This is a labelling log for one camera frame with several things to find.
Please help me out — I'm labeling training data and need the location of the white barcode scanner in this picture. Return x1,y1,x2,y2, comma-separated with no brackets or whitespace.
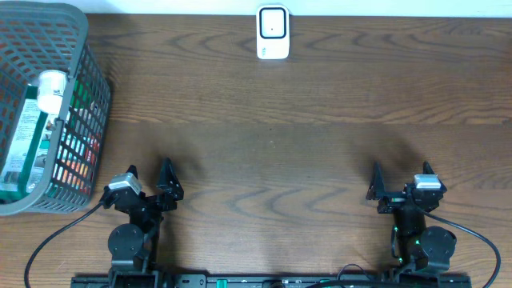
256,4,290,60

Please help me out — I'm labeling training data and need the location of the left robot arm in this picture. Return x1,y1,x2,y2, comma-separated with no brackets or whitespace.
101,158,184,288

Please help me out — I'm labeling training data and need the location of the left black cable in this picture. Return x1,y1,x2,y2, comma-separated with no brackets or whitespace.
23,202,105,288

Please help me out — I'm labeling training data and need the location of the black cable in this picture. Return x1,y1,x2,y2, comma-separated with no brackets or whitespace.
23,202,105,288
419,210,502,288

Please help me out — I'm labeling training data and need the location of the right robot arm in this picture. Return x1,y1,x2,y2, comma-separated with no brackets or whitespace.
366,162,457,284

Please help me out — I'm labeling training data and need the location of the white plastic bottle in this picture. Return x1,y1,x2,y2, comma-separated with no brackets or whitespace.
37,70,67,114

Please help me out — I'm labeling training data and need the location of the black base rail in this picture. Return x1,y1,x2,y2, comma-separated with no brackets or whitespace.
70,274,472,288

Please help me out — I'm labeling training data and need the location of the grey plastic mesh basket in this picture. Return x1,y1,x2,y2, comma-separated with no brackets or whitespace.
1,1,111,215

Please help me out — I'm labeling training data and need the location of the right black cable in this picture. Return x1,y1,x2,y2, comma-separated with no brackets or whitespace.
419,210,502,288

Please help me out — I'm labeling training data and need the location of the green white instruction package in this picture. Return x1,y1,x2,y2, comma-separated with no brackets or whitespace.
1,86,57,204

